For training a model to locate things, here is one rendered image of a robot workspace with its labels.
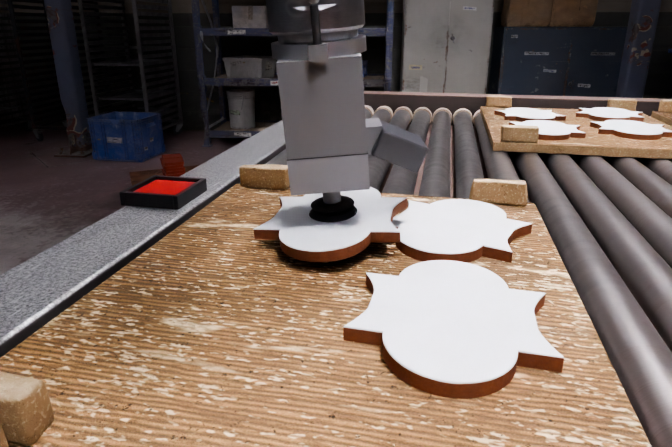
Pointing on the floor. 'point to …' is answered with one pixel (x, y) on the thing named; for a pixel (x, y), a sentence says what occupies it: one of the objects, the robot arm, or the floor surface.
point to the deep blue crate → (126, 136)
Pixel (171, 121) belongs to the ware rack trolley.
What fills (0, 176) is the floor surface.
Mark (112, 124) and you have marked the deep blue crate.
